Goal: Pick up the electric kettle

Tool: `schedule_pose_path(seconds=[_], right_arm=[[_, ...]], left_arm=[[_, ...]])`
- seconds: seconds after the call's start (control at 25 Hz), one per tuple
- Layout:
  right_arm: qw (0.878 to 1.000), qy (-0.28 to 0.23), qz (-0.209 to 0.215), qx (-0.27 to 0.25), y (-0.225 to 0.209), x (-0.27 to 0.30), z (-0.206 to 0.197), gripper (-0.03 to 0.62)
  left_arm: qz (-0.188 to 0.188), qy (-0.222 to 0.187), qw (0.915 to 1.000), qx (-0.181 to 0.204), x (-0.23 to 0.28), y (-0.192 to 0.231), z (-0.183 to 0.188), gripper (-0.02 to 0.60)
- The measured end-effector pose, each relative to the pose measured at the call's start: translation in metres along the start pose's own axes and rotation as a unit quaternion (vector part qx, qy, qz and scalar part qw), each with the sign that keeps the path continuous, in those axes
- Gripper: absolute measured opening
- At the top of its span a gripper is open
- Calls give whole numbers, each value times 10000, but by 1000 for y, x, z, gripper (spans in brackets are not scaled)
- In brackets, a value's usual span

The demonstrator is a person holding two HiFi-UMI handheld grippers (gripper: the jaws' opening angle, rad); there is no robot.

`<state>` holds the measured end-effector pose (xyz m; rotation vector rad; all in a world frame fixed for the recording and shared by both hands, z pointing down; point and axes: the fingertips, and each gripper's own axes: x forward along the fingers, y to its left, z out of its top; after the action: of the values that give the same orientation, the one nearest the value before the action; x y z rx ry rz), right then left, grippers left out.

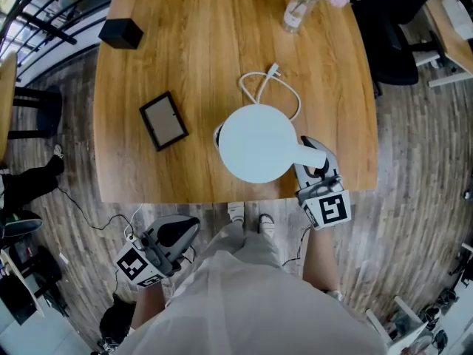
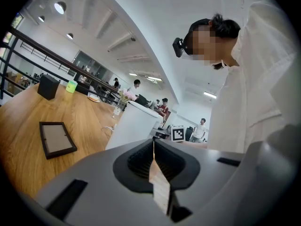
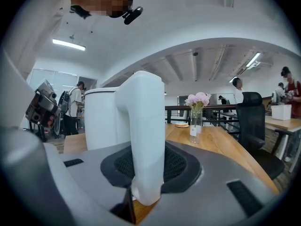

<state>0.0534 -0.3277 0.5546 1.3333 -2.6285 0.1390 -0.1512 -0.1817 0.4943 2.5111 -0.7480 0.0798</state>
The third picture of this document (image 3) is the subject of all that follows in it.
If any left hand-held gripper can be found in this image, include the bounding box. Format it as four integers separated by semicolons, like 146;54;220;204
24;79;62;129

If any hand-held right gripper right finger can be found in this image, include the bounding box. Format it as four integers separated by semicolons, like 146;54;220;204
61;140;281;226

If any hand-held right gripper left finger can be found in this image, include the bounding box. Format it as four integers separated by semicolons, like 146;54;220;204
0;125;134;226

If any clear glass vase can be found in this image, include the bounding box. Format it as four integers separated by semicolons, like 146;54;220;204
189;109;204;144

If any long ceiling tube light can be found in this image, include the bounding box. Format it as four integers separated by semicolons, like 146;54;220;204
52;38;87;51

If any black mesh office chair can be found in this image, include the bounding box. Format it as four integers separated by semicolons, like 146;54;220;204
235;91;285;181

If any person's white shirt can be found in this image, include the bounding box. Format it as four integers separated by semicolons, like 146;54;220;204
4;0;74;80

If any black metal railing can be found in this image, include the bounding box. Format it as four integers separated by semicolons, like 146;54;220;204
164;104;238;127

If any pink flower bouquet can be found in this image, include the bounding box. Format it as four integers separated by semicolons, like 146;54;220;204
184;92;212;114

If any wooden desk with white legs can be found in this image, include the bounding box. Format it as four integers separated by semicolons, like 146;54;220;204
264;115;301;174

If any white storage box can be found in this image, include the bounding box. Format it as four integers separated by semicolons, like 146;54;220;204
270;104;293;121

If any ceiling air conditioner unit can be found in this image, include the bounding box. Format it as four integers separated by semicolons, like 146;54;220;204
236;61;261;77

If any slanted ceiling tube light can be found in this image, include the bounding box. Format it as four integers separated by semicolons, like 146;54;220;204
246;52;261;68

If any black head-mounted camera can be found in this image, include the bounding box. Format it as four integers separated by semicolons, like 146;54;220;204
123;6;144;25

